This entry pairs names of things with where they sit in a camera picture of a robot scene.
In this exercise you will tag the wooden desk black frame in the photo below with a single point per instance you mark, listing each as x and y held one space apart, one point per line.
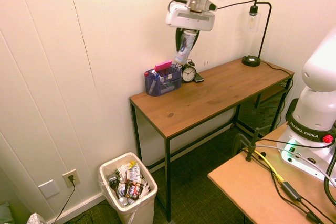
204 93

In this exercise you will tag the black twin-bell alarm clock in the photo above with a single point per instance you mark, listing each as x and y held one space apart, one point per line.
189 74

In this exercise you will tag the black desk lamp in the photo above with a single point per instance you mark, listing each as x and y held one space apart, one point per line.
252 61

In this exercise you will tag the white snack bag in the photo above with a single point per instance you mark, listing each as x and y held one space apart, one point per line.
133 172

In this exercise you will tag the patterned tissue box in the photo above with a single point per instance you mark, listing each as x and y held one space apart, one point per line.
36 219

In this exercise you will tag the small black box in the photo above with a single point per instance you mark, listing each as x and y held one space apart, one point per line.
113 182

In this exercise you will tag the beige wall power outlet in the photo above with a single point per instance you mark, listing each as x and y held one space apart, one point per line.
71 178

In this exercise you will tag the black table clamp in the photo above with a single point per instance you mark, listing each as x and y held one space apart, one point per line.
251 145

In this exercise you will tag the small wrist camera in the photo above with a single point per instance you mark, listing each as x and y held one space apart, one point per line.
212 6

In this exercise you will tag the blue mesh desk organizer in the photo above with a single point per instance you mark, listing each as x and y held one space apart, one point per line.
164 83

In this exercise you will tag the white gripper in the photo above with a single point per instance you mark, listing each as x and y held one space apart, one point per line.
190 19

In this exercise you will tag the teal cushion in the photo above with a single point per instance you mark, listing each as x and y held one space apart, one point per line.
5 213

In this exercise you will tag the clear plastic bottle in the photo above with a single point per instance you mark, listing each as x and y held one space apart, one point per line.
122 193

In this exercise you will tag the black mobile phone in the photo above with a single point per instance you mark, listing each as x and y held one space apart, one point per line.
199 78

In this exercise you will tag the white energy drink can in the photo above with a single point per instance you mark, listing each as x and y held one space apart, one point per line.
185 48

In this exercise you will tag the beige plastic trash bin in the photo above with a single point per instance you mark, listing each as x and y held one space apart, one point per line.
136 211

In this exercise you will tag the crumpled white paper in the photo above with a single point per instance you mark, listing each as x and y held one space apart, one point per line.
123 170

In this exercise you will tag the pink sticky note pad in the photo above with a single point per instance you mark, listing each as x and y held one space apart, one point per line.
163 65

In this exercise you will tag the dark candy wrapper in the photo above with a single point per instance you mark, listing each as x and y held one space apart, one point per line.
133 190

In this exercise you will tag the white blank wall plate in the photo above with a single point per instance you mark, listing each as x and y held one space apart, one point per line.
48 189

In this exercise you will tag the white marker pen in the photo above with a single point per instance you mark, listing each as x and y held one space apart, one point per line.
178 66

